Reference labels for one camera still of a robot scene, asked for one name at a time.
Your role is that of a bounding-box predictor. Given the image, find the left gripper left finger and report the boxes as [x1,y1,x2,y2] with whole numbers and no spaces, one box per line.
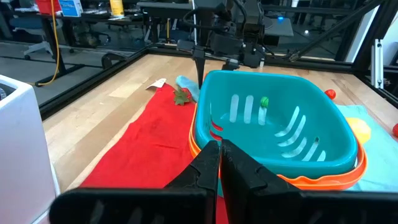
[49,140,220,224]

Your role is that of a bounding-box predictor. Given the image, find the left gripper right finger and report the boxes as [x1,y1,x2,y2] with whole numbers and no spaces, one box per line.
[220,139,398,224]

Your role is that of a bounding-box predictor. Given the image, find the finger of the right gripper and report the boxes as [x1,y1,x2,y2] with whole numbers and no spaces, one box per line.
[221,58,241,72]
[192,46,206,90]

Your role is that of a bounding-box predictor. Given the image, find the small red toy strawberry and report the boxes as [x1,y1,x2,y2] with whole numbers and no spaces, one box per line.
[173,86,193,106]

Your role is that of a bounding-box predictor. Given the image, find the yellow toy lemon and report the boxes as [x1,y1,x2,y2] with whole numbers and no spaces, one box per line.
[345,117,373,146]

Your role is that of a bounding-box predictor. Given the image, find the red cloth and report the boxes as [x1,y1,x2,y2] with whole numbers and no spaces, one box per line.
[79,83,229,224]

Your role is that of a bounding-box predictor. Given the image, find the yellow container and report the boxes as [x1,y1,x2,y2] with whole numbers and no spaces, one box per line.
[109,0,125,17]

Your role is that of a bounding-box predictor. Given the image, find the light blue cloth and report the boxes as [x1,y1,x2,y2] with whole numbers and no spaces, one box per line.
[175,75,398,193]

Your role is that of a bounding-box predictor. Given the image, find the white faceted plant pot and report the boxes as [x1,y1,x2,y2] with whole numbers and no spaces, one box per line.
[0,74,62,224]

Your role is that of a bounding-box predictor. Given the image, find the blue and white box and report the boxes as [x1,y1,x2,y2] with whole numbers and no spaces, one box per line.
[58,0,83,17]

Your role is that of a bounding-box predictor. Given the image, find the black desk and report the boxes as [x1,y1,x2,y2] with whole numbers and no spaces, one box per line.
[9,9,150,88]

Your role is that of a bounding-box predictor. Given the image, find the grey office chair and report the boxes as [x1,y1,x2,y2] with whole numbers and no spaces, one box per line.
[9,17,55,62]

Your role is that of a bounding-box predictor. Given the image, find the red box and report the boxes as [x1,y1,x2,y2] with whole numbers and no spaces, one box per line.
[34,0,62,15]

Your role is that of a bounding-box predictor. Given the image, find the teal basket with orange handles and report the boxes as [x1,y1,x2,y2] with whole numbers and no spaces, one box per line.
[188,70,368,191]

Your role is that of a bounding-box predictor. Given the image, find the yellow cable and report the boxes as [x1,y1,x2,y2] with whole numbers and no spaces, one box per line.
[30,0,60,87]

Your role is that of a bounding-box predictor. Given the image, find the silver aluminium post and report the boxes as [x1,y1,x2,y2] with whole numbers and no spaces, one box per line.
[371,39,385,90]

